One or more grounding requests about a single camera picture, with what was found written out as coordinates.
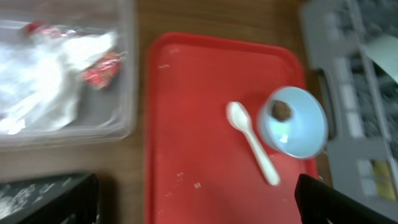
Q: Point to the small light blue bowl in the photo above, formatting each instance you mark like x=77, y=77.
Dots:
x=304, y=134

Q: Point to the yellow plastic cup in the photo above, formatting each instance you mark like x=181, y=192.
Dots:
x=383, y=178

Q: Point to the clear plastic bin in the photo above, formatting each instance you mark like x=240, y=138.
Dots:
x=102, y=114

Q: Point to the black tray bin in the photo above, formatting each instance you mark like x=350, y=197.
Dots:
x=60, y=198

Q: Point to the grey dishwasher rack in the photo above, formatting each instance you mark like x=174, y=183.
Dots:
x=360, y=98

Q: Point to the red plastic tray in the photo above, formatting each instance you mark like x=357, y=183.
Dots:
x=199, y=169

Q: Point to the light blue plate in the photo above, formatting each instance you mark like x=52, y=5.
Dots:
x=383, y=52

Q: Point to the pile of white rice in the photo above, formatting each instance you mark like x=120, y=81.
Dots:
x=15, y=197

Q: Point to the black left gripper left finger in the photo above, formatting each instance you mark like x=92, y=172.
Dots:
x=70, y=198

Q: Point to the brown food ball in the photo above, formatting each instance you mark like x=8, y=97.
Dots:
x=281, y=111

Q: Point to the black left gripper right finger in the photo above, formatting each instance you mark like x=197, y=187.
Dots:
x=320, y=204

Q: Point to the red snack wrapper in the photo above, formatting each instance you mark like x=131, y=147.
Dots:
x=102, y=70

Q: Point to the white napkin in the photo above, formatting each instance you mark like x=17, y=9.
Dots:
x=41, y=80

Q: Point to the white plastic spoon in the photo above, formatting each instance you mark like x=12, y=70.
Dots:
x=239, y=118

